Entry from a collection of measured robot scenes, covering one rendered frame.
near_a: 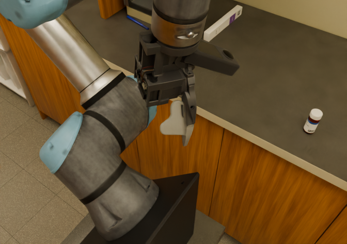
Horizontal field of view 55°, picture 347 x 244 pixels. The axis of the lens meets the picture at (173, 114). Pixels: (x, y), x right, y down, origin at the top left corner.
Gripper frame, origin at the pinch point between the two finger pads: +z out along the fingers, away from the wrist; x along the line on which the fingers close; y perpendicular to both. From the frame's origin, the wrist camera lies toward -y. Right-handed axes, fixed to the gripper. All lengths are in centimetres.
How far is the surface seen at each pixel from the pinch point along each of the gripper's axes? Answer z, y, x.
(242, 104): 35, -38, -21
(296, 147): 32, -45, 1
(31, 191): 142, 46, -67
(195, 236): 33.5, -4.6, 15.1
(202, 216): 33.7, -8.4, 11.0
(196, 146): 63, -28, -25
